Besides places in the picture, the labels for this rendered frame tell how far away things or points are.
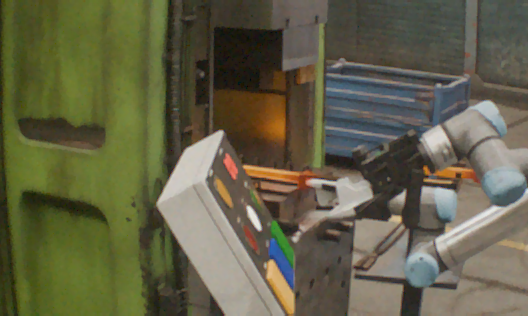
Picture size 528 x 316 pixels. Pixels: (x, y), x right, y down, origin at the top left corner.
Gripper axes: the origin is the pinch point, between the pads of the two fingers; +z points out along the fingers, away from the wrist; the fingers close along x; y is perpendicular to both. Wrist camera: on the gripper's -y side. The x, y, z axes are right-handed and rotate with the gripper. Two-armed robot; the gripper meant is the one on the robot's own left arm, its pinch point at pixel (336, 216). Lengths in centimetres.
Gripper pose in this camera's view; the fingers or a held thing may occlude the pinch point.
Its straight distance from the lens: 144.4
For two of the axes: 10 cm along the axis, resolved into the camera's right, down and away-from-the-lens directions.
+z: -8.8, 4.6, 1.4
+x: -0.3, 2.3, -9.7
